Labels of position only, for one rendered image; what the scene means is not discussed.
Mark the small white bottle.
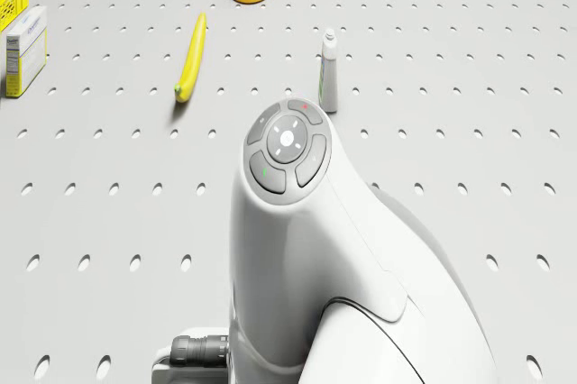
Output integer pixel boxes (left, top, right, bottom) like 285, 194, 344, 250
317, 27, 340, 114

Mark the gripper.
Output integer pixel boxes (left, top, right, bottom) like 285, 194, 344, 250
151, 325, 232, 384

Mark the banana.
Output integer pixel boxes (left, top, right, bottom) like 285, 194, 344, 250
174, 12, 208, 104

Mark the white and yellow box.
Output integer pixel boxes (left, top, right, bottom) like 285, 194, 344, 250
5, 5, 50, 99

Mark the yellow basket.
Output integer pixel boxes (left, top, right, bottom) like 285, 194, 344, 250
0, 0, 31, 34

